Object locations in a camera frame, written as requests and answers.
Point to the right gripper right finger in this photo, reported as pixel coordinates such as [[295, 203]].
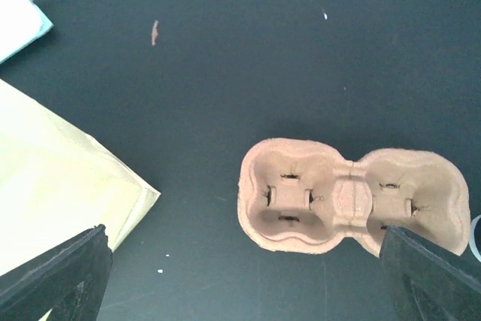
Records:
[[427, 281]]

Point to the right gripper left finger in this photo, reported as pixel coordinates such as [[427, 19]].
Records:
[[67, 282]]

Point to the beige paper bag with handles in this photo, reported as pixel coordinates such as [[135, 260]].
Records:
[[57, 181]]

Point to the brown cardboard cup carrier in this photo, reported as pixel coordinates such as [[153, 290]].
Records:
[[303, 197]]

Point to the stack of white paper cups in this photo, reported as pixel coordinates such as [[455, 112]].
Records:
[[475, 237]]

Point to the light blue paper bag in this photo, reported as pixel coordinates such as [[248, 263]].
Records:
[[19, 16]]

